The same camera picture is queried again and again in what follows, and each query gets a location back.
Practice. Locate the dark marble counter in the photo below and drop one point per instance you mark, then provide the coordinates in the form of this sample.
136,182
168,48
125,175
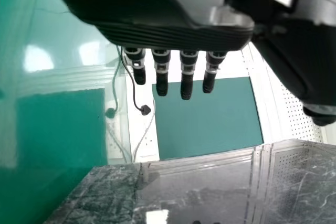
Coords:
199,195

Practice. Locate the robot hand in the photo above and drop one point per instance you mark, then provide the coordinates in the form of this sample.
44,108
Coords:
168,6

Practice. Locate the white socket strip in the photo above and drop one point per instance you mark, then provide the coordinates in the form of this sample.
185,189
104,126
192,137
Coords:
151,142

